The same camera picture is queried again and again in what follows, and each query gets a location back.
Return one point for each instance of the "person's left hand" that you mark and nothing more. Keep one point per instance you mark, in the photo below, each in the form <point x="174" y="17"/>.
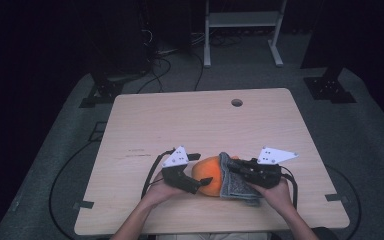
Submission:
<point x="160" y="191"/>

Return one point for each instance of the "black tape rectangle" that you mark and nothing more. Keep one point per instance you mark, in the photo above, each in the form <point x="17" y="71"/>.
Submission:
<point x="91" y="136"/>

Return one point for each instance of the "dark table foot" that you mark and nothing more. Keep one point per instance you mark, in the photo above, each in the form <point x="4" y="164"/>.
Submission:
<point x="336" y="198"/>
<point x="83" y="204"/>

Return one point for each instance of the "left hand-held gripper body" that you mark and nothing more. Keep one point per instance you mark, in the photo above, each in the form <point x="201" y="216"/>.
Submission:
<point x="175" y="158"/>

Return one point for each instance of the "white metal frame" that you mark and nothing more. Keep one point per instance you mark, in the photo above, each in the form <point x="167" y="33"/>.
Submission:
<point x="243" y="19"/>

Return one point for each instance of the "round grey table grommet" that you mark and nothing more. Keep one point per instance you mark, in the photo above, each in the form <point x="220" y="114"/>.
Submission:
<point x="236" y="102"/>

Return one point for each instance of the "orange ball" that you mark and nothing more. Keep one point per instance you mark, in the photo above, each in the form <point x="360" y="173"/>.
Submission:
<point x="208" y="175"/>

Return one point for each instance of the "black stand base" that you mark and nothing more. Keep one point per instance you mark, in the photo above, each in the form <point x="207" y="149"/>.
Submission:
<point x="105" y="90"/>
<point x="328" y="88"/>

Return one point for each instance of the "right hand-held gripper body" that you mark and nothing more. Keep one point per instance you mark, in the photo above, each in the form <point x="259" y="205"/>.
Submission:
<point x="263" y="175"/>

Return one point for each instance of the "grey towel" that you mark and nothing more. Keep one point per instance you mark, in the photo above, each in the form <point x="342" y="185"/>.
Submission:
<point x="235" y="190"/>

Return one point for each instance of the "person's right hand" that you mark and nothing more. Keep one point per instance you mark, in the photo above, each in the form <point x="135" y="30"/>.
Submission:
<point x="278" y="198"/>

